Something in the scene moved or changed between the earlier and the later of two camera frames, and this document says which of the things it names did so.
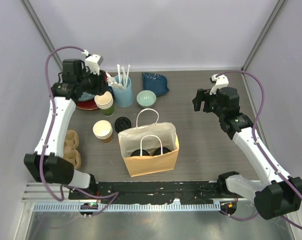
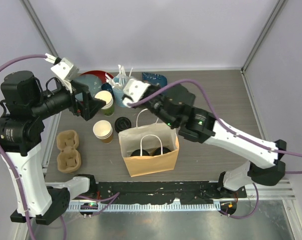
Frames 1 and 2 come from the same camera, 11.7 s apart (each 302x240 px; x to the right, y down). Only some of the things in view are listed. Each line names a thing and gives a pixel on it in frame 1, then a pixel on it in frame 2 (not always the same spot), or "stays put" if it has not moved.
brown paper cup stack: [102, 129] stays put
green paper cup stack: [105, 102] stays put
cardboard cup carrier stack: [70, 153] stays put
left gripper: [101, 86] → [89, 104]
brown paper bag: [149, 149] stays put
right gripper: [204, 95] → [156, 87]
